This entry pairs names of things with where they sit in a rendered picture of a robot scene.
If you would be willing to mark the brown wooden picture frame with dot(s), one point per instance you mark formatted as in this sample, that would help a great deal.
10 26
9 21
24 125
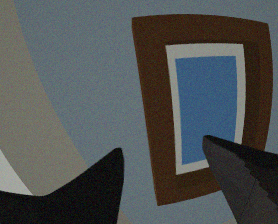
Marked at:
200 75

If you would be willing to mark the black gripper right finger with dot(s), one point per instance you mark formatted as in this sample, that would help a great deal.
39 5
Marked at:
248 178

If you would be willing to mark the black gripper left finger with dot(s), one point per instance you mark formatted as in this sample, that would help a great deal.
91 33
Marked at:
91 198

